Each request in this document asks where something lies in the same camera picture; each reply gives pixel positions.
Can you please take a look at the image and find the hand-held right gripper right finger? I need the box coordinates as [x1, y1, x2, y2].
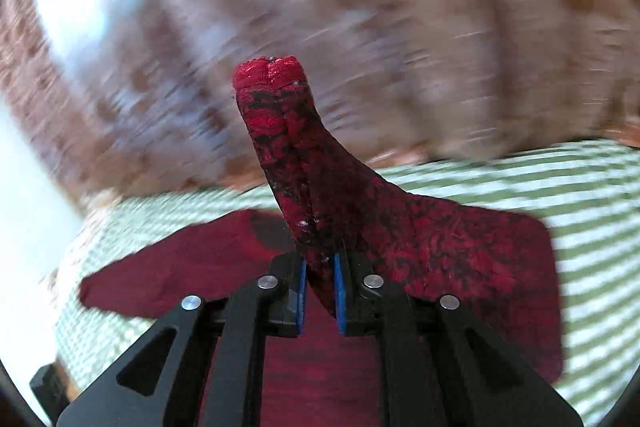
[333, 251, 586, 427]

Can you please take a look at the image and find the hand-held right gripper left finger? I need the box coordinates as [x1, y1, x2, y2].
[56, 251, 307, 427]

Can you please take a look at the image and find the red black patterned garment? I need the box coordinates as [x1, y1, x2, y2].
[79, 56, 567, 427]

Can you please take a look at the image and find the green white checked cloth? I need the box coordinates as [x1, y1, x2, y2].
[50, 139, 640, 427]

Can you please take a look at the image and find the brown floral curtain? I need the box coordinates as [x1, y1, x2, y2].
[0, 0, 640, 210]

